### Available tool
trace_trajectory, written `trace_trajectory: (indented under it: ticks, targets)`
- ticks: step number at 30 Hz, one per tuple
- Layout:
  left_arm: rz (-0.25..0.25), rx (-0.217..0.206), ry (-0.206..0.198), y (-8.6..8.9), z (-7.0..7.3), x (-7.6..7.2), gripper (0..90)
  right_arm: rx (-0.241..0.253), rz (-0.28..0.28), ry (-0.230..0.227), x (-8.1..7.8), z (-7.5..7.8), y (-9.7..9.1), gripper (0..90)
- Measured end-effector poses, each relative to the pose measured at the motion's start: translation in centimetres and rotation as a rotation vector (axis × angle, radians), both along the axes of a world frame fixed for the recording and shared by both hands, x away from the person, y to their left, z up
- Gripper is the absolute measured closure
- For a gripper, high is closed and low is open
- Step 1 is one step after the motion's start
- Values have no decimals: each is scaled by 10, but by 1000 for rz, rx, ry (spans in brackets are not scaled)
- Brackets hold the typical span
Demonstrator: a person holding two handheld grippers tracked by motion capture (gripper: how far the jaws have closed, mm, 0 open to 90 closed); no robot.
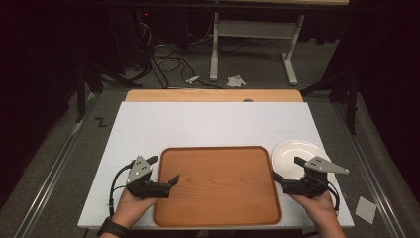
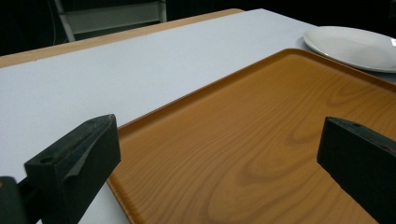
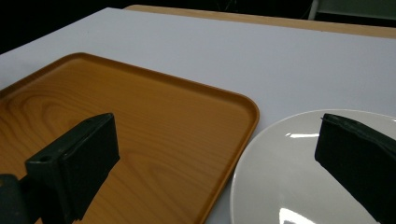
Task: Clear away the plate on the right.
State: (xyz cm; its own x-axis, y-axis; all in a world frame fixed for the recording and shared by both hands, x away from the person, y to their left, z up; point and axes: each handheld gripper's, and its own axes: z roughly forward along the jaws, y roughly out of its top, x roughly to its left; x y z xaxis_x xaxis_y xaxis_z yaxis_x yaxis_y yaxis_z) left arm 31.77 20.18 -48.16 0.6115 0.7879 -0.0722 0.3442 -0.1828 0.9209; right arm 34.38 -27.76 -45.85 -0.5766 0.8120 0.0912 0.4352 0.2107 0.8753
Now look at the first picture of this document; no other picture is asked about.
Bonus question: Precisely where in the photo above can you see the black metal stand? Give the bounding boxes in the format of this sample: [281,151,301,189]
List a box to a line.
[299,70,363,136]
[73,59,145,124]

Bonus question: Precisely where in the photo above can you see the white round plate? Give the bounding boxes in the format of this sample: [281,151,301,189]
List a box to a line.
[271,139,335,183]

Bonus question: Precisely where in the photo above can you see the person's right hand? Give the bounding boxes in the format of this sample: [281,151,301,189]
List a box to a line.
[289,190,339,226]

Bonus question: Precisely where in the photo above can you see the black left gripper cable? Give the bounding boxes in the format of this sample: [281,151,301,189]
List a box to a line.
[108,163,134,216]

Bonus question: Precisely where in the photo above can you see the white metal desk frame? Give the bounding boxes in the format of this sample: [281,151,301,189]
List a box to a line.
[209,11,306,86]

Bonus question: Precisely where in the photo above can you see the white table board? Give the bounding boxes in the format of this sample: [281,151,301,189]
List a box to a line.
[77,101,356,230]

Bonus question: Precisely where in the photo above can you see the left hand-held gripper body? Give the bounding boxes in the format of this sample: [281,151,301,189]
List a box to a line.
[125,155,173,200]

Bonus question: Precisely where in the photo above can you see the wooden table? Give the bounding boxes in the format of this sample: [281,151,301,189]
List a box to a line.
[125,88,304,103]

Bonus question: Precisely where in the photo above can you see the person's left hand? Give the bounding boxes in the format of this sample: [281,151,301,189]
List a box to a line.
[112,188,160,230]

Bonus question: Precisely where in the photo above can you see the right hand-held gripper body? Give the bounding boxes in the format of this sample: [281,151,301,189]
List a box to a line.
[281,155,351,199]

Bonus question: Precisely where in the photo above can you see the metal floor rail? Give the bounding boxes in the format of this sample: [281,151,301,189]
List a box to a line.
[331,100,409,238]
[13,93,100,238]

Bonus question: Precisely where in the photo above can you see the black wristwatch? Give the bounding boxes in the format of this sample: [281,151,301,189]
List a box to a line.
[96,215,132,238]

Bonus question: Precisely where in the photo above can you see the brown wooden tray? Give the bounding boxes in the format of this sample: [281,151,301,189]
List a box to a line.
[153,145,283,228]

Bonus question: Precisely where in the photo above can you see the dark device with red light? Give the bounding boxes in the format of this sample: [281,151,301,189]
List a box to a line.
[133,9,157,26]

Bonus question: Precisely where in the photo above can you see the crumpled white paper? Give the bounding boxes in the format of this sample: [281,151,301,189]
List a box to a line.
[225,74,248,89]

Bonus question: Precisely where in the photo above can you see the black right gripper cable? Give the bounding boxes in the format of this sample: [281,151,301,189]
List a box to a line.
[326,180,341,212]

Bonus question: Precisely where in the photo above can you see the white paper square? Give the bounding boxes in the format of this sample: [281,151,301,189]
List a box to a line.
[355,195,378,225]

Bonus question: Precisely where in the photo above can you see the black floor cables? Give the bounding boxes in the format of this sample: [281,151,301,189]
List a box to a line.
[133,19,226,90]

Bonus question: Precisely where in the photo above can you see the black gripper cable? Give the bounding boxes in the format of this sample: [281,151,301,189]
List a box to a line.
[108,163,134,216]
[326,180,341,212]

